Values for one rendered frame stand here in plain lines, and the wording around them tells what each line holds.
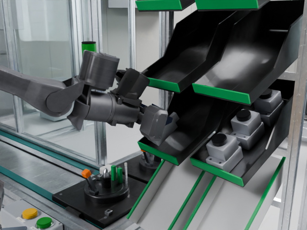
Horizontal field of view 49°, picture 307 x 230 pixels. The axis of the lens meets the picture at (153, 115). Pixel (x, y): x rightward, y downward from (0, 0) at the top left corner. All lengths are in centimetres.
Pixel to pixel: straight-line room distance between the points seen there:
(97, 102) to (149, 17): 437
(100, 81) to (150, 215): 40
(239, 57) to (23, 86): 45
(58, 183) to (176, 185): 55
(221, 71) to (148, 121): 20
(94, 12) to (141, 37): 380
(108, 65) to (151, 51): 438
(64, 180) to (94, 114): 70
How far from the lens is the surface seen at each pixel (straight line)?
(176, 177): 89
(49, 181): 132
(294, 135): 74
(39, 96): 62
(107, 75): 63
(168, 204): 87
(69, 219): 101
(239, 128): 73
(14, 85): 63
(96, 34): 118
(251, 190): 81
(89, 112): 63
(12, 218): 107
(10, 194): 121
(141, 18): 496
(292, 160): 75
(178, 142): 80
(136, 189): 110
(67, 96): 61
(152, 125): 63
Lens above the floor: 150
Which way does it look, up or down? 16 degrees down
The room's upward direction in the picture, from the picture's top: straight up
